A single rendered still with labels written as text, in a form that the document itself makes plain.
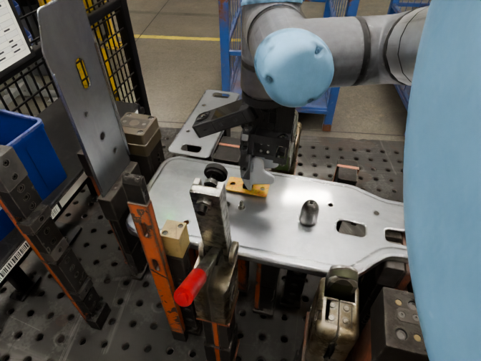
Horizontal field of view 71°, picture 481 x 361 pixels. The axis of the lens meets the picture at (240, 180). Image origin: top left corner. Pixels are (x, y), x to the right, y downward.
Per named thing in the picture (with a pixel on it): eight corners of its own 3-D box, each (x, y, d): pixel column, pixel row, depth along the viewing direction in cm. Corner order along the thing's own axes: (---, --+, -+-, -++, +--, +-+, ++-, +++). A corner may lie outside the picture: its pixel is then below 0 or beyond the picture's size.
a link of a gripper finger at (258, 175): (270, 203, 64) (275, 165, 58) (240, 198, 65) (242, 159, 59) (273, 193, 66) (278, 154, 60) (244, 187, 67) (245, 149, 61)
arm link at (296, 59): (379, 37, 32) (340, 0, 40) (263, 43, 31) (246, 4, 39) (359, 108, 38) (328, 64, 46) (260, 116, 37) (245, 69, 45)
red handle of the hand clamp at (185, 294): (234, 242, 51) (201, 294, 36) (232, 256, 51) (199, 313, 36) (207, 236, 51) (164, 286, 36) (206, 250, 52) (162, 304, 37)
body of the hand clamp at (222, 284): (240, 341, 76) (239, 251, 51) (232, 374, 71) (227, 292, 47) (214, 334, 77) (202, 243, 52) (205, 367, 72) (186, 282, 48)
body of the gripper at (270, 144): (285, 169, 57) (294, 107, 49) (235, 160, 59) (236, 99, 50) (291, 142, 62) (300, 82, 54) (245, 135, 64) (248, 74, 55)
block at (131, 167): (160, 243, 95) (138, 161, 74) (142, 281, 87) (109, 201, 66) (150, 241, 95) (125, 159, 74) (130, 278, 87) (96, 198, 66)
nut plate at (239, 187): (270, 184, 68) (270, 180, 68) (266, 197, 66) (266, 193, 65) (230, 177, 70) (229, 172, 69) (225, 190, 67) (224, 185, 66)
